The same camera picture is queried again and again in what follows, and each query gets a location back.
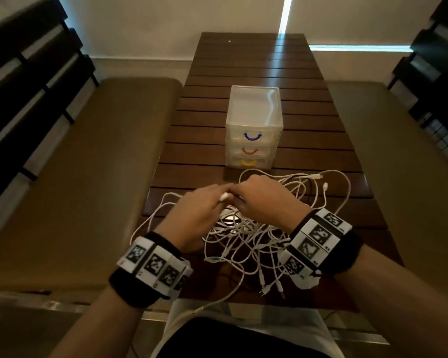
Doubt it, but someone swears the person's left hand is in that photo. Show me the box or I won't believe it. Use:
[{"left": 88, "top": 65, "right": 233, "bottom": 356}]
[{"left": 155, "top": 182, "right": 236, "bottom": 254}]

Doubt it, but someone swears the person's right hand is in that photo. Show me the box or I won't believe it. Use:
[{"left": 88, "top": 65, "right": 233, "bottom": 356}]
[{"left": 233, "top": 175, "right": 311, "bottom": 235}]

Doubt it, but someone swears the clear drawer yellow handle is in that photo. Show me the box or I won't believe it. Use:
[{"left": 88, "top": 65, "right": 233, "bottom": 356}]
[{"left": 225, "top": 154, "right": 275, "bottom": 170}]

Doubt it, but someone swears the tangle of white cables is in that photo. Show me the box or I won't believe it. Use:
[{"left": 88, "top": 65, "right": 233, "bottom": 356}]
[{"left": 129, "top": 169, "right": 351, "bottom": 314}]

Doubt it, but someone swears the clear drawer red handle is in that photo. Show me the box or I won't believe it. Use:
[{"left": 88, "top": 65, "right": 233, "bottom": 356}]
[{"left": 225, "top": 141, "right": 281, "bottom": 160}]

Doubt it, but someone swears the clear drawer blue handle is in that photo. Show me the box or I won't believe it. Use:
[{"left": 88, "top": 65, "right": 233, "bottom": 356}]
[{"left": 225, "top": 124, "right": 284, "bottom": 146}]

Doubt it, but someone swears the clear plastic three-drawer organiser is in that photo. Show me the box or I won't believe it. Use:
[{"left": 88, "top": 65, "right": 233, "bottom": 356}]
[{"left": 225, "top": 85, "right": 284, "bottom": 170}]

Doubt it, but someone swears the person's right forearm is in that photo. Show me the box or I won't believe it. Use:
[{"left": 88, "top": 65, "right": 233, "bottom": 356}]
[{"left": 334, "top": 244, "right": 448, "bottom": 358}]

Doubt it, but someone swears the person's black garment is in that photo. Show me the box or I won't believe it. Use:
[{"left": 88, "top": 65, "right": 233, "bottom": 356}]
[{"left": 160, "top": 318, "right": 329, "bottom": 358}]

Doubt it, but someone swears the black marker wristband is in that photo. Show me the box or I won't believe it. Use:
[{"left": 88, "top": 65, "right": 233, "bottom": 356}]
[
  {"left": 278, "top": 207, "right": 363, "bottom": 280},
  {"left": 108, "top": 231, "right": 194, "bottom": 309}
]

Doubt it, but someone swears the brown bench cushion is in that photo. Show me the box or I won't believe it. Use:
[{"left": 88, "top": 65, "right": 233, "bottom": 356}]
[
  {"left": 0, "top": 77, "right": 183, "bottom": 295},
  {"left": 327, "top": 81, "right": 448, "bottom": 306}
]

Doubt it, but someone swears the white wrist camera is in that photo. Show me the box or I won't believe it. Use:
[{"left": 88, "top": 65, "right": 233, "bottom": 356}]
[{"left": 289, "top": 270, "right": 322, "bottom": 292}]

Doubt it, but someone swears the wall light strip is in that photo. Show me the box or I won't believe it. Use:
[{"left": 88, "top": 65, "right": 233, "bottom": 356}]
[
  {"left": 279, "top": 0, "right": 294, "bottom": 34},
  {"left": 309, "top": 44, "right": 414, "bottom": 53}
]

